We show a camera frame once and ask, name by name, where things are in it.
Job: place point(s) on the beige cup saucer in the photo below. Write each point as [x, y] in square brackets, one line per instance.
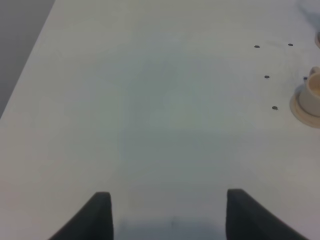
[300, 114]
[317, 39]

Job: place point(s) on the near beige teacup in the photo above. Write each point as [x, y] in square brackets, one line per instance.
[309, 97]

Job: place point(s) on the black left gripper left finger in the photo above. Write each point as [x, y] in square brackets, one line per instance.
[94, 221]

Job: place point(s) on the near beige cup saucer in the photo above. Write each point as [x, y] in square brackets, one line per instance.
[300, 114]

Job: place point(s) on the far beige cup saucer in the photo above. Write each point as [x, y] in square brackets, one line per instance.
[317, 39]

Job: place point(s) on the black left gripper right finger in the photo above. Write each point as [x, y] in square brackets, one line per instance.
[246, 219]

